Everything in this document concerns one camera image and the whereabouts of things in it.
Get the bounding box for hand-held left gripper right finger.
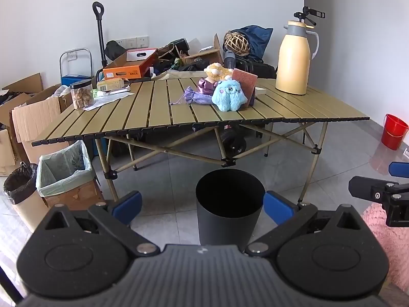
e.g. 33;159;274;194
245;191;365;258

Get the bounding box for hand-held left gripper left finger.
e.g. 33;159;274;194
43;191;160;257

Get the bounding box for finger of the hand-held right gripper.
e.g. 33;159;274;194
389;162;409;177
348;176;400;204

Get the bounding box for black trash bin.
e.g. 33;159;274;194
196;168;266;246

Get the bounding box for lavender drawstring pouch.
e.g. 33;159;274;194
170;86;214;106

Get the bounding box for pink scouring sponge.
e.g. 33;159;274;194
232;69;258;107

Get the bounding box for red bucket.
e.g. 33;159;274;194
381;114;409;150

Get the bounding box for pink fluffy rug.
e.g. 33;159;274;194
360;203;409;292

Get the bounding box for cardboard box with green liner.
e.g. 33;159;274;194
36;140;103;209

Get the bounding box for black wagon wheel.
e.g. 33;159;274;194
222;129;247;159

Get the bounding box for olive folding table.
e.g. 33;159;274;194
31;76;370;203

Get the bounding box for beige bin with black bag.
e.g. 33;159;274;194
3;162;49;233

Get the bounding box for white paper sheets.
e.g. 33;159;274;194
83;90;135;112

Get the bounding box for clear snack jar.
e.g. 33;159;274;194
70;79;95;110

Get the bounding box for pale green box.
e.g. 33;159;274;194
97;79;125;92

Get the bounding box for blue plush toy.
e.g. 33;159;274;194
211;79;248;112

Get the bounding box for orange cardboard box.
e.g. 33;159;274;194
103;49;159;80

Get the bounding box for blue box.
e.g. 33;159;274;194
62;74;92;87

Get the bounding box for beige wagon canvas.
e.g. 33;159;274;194
150;70;206;81

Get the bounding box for black suitcase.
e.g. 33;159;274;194
235;60;277;79

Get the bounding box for purple satin cloth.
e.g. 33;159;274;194
197;78;218;96

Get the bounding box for cream thermos jug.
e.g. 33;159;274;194
275;21;319;95

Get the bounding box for yellow plush toy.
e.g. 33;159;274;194
204;64;234;82

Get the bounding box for white and pink box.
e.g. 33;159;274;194
126;48;158;61

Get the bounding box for small black bag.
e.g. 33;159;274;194
104;40;127;60

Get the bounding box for open cardboard box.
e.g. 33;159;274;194
183;34;224;67

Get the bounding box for black rectangular case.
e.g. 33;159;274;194
167;38;189;53

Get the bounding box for blue fabric bag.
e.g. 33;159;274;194
235;25;274;63

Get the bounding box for woven rattan ball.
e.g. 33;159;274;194
223;31;251;55

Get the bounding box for wall socket panel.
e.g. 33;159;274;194
116;36;150;49

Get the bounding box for black trolley handle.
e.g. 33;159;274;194
92;2;108;68

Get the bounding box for black tripod with camera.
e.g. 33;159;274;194
293;6;326;27

